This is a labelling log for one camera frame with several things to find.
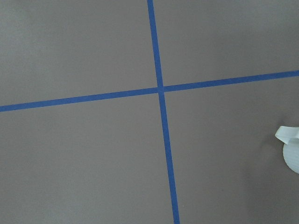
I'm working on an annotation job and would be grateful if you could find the white ceramic mug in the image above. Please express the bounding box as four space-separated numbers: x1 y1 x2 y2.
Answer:
275 126 299 174

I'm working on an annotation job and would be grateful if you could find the brown paper table cover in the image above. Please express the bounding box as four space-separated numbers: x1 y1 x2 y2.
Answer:
0 0 299 224

